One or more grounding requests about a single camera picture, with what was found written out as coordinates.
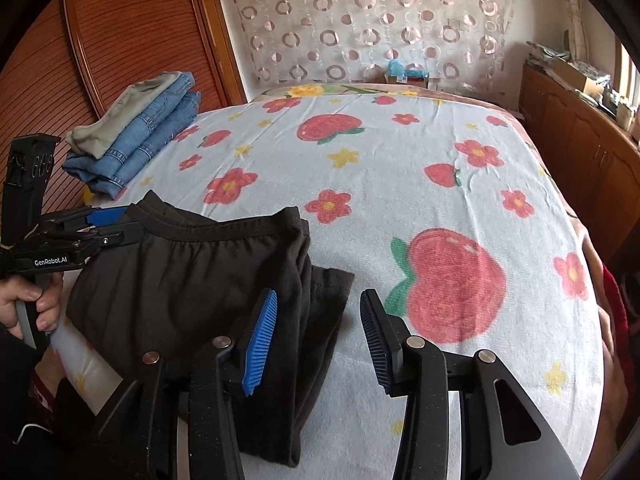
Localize cardboard box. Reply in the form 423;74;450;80
547;56;610;97

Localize red cloth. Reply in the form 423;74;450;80
597;265;632;361

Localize pile of papers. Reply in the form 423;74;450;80
525;40;572;68

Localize circle-patterned curtain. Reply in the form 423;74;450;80
215;0;518;97

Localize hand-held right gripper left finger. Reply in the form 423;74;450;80
94;288;279;480

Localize black pants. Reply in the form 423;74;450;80
65;190;356;468

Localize pink floral blanket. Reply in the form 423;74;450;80
250;81;628;461

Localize wooden cabinet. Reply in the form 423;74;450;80
517;62;640;267

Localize person's left hand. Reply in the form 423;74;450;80
0;276;65;341

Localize white floral bed sheet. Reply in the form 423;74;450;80
47;91;606;480

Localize person's left forearm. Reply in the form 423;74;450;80
0;324;101;480

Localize folded grey-green pants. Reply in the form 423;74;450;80
66;72;183;159

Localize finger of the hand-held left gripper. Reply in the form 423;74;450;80
47;220;146;256
39;205;132;233

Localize folded blue jeans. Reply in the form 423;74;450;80
61;91;202;200
102;71;197;162

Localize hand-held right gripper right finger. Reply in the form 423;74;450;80
359;288;583;480

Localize wooden headboard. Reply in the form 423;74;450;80
0;0;248;243

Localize blue fluffy item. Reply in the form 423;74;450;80
387;59;429;81

